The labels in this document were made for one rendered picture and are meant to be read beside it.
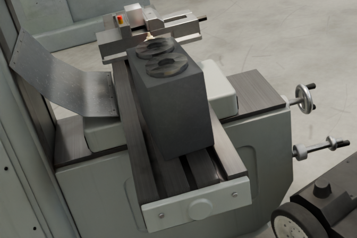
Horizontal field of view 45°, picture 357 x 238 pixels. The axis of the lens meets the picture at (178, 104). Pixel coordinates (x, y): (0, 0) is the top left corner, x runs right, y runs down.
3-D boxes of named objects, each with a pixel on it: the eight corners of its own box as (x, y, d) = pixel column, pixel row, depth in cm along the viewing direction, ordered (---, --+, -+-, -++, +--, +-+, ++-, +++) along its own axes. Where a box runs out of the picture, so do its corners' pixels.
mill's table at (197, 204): (156, 19, 194) (153, 2, 190) (256, 205, 88) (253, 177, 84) (106, 31, 191) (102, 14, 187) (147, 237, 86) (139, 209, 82)
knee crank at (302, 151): (344, 140, 158) (345, 127, 155) (353, 149, 153) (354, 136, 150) (288, 155, 156) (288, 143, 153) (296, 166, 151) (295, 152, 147)
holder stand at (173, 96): (185, 100, 113) (172, 30, 103) (215, 145, 95) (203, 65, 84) (142, 113, 111) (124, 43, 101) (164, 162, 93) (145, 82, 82)
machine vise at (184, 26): (191, 25, 158) (186, -3, 152) (203, 39, 145) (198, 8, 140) (99, 49, 154) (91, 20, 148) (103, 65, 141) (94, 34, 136)
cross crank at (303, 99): (307, 101, 167) (307, 75, 161) (322, 117, 157) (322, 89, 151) (269, 112, 165) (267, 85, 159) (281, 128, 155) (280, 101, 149)
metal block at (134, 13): (142, 19, 148) (138, 2, 145) (145, 24, 143) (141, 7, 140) (127, 23, 147) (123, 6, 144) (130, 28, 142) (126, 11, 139)
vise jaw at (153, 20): (158, 16, 152) (155, 6, 150) (165, 27, 141) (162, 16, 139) (141, 20, 151) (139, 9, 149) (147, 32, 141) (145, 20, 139)
